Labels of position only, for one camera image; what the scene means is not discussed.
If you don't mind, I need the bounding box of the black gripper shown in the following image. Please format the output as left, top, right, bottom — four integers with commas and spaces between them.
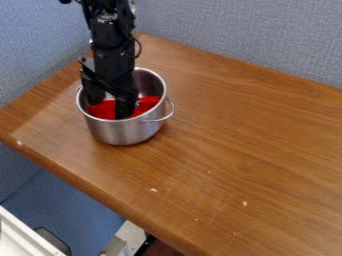
79, 41, 137, 119

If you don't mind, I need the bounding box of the red cloth object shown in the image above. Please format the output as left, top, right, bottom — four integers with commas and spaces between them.
87, 96, 160, 120

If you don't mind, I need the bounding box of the metal pot with handles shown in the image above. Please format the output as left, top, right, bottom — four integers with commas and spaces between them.
75, 67, 175, 146

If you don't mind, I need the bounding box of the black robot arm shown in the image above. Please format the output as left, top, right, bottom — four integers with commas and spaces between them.
59, 0, 141, 119

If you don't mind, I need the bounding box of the white appliance lower left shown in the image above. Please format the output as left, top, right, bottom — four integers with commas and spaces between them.
0, 206, 67, 256

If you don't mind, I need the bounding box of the white table leg bracket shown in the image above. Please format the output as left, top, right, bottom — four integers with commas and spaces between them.
97, 221, 147, 256

